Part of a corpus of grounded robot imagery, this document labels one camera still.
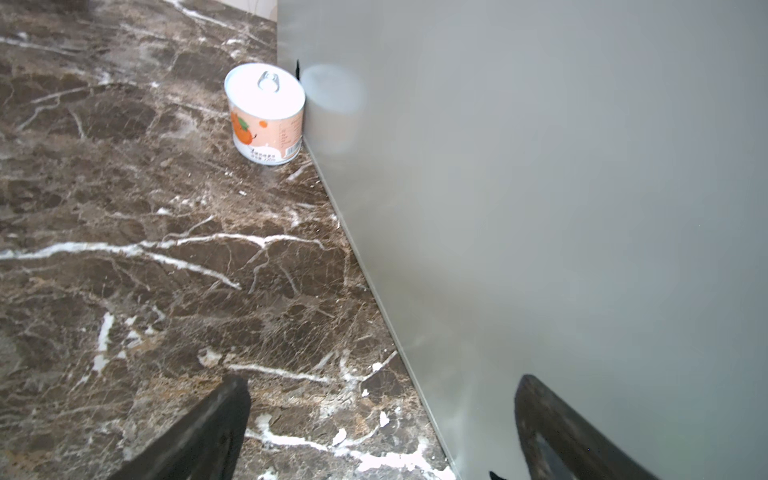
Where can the grey metal cabinet box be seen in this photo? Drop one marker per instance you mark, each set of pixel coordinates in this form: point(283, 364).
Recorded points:
point(573, 190)

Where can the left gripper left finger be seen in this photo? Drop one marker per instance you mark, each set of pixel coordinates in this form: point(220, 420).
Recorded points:
point(204, 444)

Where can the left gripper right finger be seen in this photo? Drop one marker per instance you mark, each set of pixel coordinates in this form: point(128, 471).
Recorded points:
point(558, 443)

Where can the orange label can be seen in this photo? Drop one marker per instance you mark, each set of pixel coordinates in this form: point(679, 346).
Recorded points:
point(266, 105)

